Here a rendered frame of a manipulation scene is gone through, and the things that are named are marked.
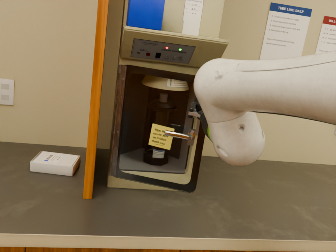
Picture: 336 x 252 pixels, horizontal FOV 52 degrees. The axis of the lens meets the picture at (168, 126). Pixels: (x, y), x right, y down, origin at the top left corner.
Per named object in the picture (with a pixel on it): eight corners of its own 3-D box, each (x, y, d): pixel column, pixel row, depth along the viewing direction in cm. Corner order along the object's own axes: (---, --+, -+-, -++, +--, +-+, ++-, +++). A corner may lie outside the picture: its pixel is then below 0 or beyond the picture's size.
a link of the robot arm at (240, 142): (231, 183, 71) (280, 162, 72) (212, 129, 67) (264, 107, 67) (212, 157, 84) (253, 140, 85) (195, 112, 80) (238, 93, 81)
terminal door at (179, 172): (111, 175, 124) (122, 63, 113) (195, 193, 120) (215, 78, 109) (110, 176, 123) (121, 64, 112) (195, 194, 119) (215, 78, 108)
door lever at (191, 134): (167, 133, 115) (168, 125, 115) (195, 138, 114) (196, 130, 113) (163, 137, 110) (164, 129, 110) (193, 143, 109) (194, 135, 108)
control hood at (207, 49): (119, 57, 113) (122, 25, 110) (214, 68, 119) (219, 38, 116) (120, 60, 102) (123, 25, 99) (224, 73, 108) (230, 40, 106)
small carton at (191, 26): (183, 33, 111) (185, 14, 110) (198, 36, 111) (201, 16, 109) (182, 33, 107) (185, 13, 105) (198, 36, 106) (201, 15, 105)
